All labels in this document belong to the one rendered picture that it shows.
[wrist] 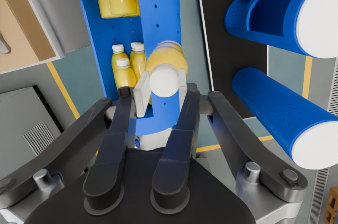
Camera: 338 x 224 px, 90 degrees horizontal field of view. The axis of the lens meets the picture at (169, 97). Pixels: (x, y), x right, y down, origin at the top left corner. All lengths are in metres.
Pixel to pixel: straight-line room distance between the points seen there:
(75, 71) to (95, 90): 0.27
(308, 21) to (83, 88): 1.86
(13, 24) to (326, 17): 1.00
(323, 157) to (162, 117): 0.84
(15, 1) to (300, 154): 1.27
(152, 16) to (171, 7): 0.06
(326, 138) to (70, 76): 2.02
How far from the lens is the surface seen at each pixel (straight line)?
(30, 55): 0.74
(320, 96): 2.41
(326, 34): 0.81
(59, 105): 2.25
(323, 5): 0.78
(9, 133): 1.94
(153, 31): 0.44
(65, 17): 0.96
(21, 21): 0.75
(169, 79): 0.21
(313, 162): 1.11
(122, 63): 0.58
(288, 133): 1.01
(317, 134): 1.01
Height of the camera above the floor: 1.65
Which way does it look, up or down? 65 degrees down
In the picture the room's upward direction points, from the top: 178 degrees counter-clockwise
